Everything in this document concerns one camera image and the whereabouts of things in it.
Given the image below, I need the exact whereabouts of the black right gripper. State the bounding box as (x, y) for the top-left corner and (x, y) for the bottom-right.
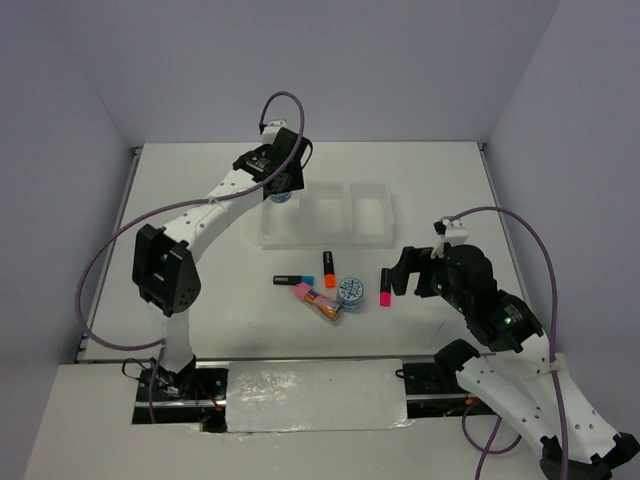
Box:
(385, 244), (469, 311)

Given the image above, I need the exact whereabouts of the blue cleaning gel jar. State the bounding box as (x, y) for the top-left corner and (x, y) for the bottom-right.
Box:
(337, 277), (365, 312)
(270, 191), (292, 204)

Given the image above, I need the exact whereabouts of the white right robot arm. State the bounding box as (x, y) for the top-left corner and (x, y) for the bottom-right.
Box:
(389, 245), (639, 479)

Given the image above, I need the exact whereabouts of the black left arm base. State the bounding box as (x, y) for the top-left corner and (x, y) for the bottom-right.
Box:
(121, 358), (229, 433)

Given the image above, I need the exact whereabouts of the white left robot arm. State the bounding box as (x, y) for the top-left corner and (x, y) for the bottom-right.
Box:
(132, 121), (313, 399)

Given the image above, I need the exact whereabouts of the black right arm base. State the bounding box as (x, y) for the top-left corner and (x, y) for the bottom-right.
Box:
(395, 362), (478, 419)

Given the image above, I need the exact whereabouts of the pink highlighter with black cap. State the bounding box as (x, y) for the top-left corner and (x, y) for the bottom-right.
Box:
(379, 268), (392, 308)

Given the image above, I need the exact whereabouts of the clear three-compartment plastic organizer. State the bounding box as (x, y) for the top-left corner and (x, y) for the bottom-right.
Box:
(256, 182), (395, 249)

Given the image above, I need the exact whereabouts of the orange highlighter with black cap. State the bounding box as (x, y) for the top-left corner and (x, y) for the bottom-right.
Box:
(322, 251), (336, 289)

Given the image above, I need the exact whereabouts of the pink tube of coloured pens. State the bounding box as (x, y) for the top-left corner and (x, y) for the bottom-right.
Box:
(294, 283), (342, 323)

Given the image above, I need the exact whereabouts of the blue highlighter with black cap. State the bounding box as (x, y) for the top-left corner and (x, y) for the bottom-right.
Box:
(272, 275), (315, 286)

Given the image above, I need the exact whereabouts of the white foil-covered front panel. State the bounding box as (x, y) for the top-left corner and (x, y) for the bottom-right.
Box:
(225, 359), (411, 433)

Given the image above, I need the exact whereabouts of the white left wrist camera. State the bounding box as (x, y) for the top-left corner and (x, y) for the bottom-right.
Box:
(259, 119), (287, 144)

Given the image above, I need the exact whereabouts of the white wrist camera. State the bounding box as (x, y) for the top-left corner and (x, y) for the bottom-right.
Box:
(431, 217), (468, 259)
(259, 119), (287, 144)

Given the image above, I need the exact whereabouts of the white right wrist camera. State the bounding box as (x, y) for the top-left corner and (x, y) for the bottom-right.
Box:
(431, 217), (468, 259)

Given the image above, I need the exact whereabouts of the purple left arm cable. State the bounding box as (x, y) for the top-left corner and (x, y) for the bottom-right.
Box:
(74, 91), (307, 426)

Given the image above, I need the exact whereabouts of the silver metal table rail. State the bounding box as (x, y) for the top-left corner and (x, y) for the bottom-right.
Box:
(74, 352), (501, 365)

